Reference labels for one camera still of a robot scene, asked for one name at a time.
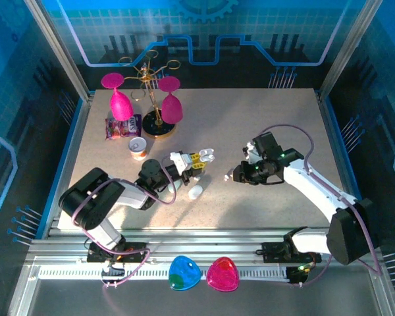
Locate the white oval earbuds charging case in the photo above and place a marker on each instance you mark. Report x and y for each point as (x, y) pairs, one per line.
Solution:
(195, 192)

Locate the pale green round charging case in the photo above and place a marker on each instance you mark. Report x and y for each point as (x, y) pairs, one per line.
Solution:
(171, 188)

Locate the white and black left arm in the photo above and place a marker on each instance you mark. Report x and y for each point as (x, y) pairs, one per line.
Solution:
(131, 194)

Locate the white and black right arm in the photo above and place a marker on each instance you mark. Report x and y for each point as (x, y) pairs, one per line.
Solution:
(316, 187)

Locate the small tin can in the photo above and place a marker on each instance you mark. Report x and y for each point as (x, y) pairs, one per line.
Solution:
(137, 146)

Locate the gold wine glass rack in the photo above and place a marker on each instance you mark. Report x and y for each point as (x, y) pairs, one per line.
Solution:
(151, 126)

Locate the purple snack bag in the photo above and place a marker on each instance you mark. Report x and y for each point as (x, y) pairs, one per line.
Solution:
(125, 130)

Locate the pink wine glass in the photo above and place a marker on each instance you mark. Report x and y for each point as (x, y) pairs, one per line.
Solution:
(121, 107)
(172, 110)

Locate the pink triangular plastic dish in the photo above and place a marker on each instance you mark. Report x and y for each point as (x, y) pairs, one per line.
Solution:
(223, 274)

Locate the blue triangular plastic dish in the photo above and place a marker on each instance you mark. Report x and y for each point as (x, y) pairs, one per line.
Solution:
(184, 273)

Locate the black electronics box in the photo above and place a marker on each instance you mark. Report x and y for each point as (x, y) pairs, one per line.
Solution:
(299, 274)

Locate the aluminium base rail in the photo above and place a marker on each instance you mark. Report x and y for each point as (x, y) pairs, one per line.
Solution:
(200, 243)

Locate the aluminium frame post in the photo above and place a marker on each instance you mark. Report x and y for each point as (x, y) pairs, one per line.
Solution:
(349, 49)
(61, 49)

